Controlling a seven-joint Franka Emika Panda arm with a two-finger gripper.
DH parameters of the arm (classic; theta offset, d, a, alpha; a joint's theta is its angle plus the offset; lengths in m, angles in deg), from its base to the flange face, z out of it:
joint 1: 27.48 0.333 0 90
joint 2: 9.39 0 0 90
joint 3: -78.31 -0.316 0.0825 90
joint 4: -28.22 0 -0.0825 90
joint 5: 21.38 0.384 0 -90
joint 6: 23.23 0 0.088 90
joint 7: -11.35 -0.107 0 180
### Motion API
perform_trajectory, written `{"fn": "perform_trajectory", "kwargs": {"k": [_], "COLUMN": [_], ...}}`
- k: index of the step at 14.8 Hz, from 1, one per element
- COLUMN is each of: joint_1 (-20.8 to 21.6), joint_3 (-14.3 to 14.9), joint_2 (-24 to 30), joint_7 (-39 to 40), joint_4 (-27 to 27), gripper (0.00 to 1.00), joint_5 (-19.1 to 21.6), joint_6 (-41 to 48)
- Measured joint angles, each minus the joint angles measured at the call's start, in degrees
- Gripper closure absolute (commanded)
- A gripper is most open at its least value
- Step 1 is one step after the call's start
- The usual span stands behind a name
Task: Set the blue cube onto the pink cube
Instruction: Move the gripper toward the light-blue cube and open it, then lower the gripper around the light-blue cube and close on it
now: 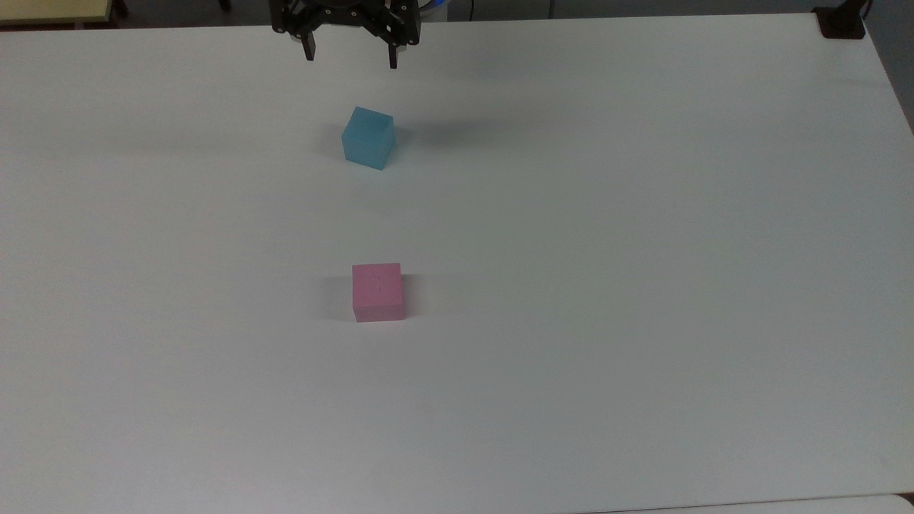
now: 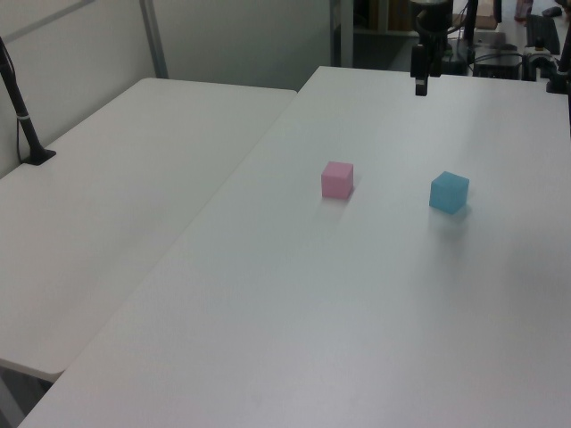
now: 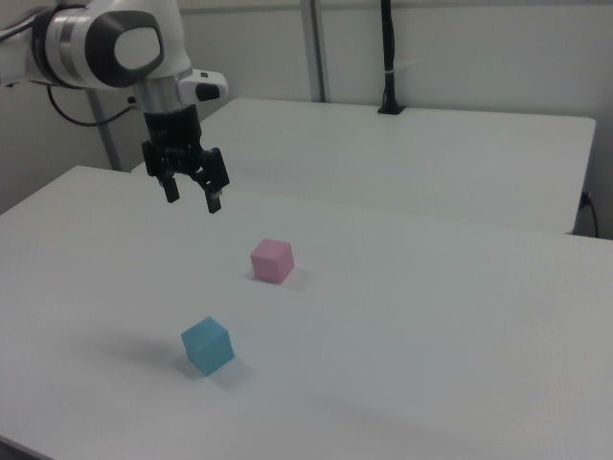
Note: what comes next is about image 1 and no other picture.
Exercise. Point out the blue cube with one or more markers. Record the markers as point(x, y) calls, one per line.
point(368, 139)

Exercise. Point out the pink cube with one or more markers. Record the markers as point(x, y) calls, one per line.
point(377, 291)

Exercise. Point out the black camera stand clamp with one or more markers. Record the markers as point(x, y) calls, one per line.
point(841, 21)

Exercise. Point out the yellow table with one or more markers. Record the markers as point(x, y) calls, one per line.
point(43, 11)

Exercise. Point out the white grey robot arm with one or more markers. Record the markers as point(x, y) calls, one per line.
point(434, 4)

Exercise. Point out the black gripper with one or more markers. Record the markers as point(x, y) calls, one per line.
point(346, 13)

